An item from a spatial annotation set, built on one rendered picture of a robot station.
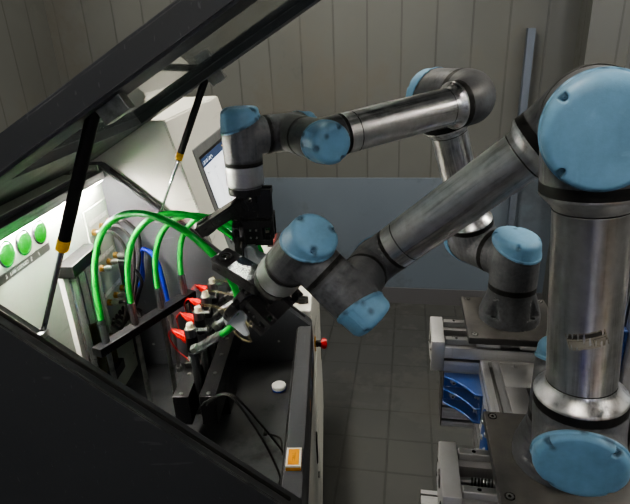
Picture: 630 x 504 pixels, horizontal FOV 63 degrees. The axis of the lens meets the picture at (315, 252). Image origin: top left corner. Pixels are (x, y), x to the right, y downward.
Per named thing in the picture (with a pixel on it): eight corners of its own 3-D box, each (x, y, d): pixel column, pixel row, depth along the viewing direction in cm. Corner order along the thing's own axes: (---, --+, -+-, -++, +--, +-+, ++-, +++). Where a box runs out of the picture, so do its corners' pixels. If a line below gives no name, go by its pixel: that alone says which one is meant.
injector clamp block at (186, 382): (222, 447, 123) (214, 395, 117) (180, 448, 123) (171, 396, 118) (243, 365, 155) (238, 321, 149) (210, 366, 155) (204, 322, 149)
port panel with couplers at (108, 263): (119, 323, 137) (95, 212, 125) (106, 323, 137) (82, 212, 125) (136, 300, 149) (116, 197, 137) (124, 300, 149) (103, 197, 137)
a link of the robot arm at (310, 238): (325, 270, 70) (280, 226, 70) (293, 301, 79) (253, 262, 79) (353, 239, 75) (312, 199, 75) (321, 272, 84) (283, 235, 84)
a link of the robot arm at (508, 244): (514, 297, 122) (520, 245, 117) (473, 277, 134) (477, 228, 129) (548, 286, 127) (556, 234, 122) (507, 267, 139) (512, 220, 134)
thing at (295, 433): (306, 559, 100) (301, 498, 94) (283, 559, 100) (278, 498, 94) (313, 371, 157) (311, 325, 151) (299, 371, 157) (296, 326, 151)
